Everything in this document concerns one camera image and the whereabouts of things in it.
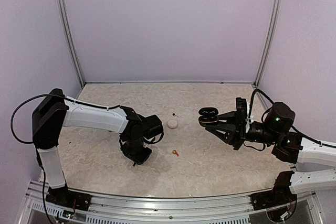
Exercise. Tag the pink earbud charging case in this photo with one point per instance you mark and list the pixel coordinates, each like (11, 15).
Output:
(172, 123)

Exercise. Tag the left aluminium frame post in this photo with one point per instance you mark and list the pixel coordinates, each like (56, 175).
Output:
(70, 42)

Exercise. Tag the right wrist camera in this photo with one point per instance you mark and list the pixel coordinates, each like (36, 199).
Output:
(243, 120)

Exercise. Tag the right aluminium frame post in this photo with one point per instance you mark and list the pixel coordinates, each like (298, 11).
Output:
(268, 42)

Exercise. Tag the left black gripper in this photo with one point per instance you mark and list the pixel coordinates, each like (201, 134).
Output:
(138, 160)

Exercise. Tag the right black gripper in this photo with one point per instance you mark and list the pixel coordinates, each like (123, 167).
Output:
(233, 136)

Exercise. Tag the black earbud charging case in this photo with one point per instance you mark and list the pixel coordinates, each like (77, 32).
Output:
(208, 116)

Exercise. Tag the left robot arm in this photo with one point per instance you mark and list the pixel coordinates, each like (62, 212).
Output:
(57, 111)

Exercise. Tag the front aluminium rail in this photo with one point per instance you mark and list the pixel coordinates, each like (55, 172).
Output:
(108, 208)

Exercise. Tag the aluminium frame post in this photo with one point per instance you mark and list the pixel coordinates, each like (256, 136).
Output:
(70, 42)
(268, 42)

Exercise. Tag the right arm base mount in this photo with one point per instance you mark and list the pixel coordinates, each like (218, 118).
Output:
(273, 199)

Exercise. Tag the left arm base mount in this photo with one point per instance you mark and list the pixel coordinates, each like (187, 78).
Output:
(68, 198)

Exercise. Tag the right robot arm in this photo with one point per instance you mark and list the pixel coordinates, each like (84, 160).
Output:
(292, 147)

